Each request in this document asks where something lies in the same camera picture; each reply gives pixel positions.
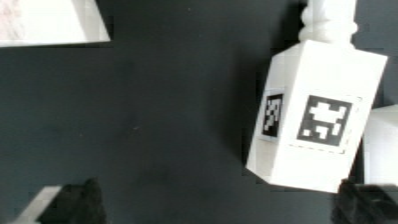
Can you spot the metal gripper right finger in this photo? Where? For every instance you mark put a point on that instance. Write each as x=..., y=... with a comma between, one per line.
x=366, y=204

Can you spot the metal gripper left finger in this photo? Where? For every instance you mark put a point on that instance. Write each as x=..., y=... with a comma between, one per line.
x=65, y=204

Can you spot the white stool leg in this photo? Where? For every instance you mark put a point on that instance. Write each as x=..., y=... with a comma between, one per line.
x=380, y=146
x=320, y=89

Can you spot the white marker sheet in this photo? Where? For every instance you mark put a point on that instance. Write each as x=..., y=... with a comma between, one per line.
x=49, y=22

